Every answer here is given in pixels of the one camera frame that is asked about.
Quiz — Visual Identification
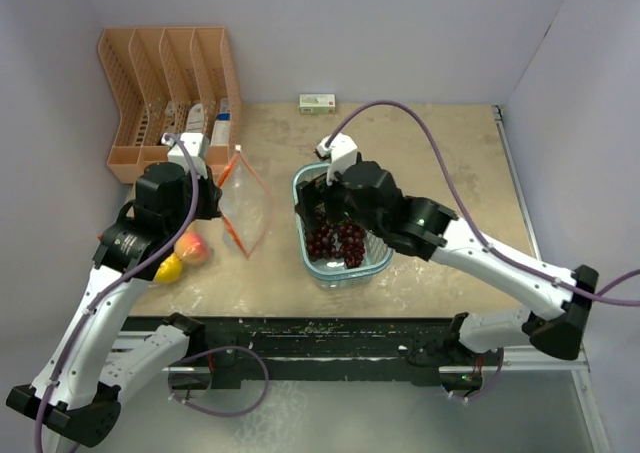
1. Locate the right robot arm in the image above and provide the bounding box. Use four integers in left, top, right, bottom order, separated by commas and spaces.
292, 161, 599, 364

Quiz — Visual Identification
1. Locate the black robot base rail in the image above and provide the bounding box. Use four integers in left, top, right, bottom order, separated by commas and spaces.
99, 315, 551, 389

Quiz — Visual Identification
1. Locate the light blue plastic basket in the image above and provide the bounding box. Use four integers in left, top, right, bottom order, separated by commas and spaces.
291, 161, 394, 290

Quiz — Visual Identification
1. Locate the peach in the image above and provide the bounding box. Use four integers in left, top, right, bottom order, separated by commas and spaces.
174, 231, 209, 266

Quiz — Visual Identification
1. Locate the pink desk organizer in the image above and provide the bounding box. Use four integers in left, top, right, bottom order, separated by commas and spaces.
98, 26, 242, 184

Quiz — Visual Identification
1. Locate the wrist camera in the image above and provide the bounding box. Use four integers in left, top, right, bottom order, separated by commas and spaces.
315, 133, 359, 186
161, 132, 212, 178

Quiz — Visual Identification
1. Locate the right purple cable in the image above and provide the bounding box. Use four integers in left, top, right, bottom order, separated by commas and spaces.
319, 100, 640, 307

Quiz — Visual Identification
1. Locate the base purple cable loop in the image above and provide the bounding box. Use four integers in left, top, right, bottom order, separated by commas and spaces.
167, 345, 271, 419

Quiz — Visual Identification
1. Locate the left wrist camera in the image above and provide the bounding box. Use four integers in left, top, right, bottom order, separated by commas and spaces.
161, 132, 212, 178

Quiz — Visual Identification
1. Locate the white blue box in organizer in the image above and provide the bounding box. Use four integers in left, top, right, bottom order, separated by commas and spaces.
211, 98, 231, 146

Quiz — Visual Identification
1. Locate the yellow apple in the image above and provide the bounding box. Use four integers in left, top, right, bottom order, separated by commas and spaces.
153, 253, 184, 284

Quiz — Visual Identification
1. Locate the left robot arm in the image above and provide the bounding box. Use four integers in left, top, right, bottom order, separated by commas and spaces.
6, 161, 222, 452

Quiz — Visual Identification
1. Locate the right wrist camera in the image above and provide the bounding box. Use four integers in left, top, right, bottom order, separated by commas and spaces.
315, 133, 359, 186

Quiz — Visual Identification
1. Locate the green white small box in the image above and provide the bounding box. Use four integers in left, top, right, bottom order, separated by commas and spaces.
298, 93, 336, 115

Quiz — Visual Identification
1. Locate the white bottle in organizer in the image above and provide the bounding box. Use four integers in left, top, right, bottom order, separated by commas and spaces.
185, 103, 207, 134

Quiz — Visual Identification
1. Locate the dark grape bunch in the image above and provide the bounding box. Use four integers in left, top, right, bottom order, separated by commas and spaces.
304, 222, 366, 269

